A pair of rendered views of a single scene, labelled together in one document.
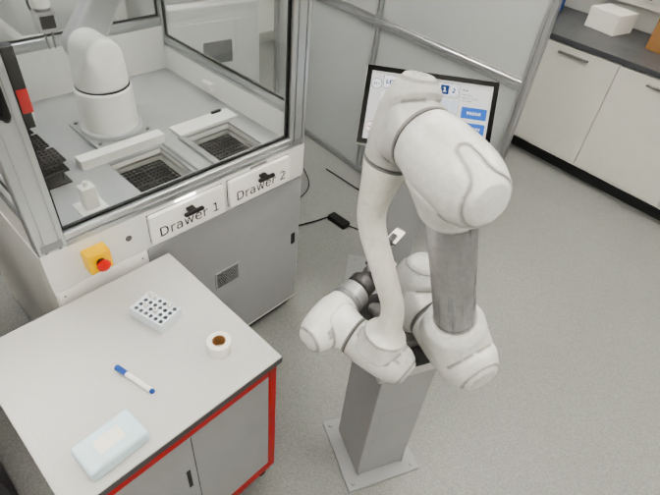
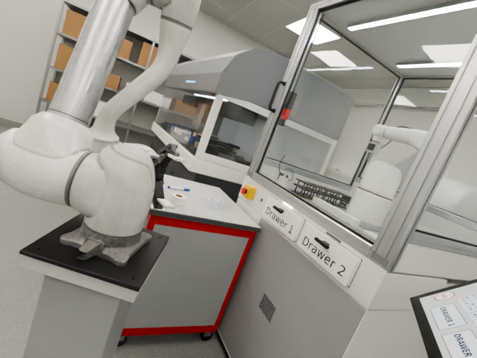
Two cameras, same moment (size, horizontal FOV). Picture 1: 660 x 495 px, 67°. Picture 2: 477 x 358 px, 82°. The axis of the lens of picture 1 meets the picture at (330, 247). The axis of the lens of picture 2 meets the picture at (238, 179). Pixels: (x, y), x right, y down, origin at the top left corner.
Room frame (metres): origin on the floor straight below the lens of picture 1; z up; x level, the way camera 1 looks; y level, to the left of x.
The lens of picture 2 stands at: (1.53, -0.83, 1.20)
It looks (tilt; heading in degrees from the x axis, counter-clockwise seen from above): 10 degrees down; 110
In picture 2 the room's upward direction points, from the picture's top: 21 degrees clockwise
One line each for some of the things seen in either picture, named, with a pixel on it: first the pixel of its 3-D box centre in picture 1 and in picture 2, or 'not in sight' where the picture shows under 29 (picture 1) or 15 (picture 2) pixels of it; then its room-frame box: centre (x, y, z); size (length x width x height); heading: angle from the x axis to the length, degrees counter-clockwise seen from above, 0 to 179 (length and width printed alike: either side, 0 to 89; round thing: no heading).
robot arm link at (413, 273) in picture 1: (418, 290); (120, 185); (1.01, -0.26, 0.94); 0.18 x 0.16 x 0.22; 29
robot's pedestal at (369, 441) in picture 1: (383, 395); (74, 354); (1.02, -0.25, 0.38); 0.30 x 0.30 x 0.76; 25
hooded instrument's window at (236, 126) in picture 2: not in sight; (227, 131); (0.22, 1.85, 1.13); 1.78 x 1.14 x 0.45; 140
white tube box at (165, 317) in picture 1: (155, 311); (214, 203); (0.95, 0.49, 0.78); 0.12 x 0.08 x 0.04; 65
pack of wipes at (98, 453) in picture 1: (111, 443); not in sight; (0.54, 0.46, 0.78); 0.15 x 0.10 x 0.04; 143
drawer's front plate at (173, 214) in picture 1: (189, 213); (281, 217); (1.32, 0.49, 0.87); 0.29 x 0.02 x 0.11; 140
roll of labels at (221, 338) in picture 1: (219, 345); (177, 199); (0.86, 0.28, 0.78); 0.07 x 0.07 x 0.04
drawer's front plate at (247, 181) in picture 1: (259, 180); (325, 251); (1.56, 0.29, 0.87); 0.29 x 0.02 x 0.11; 140
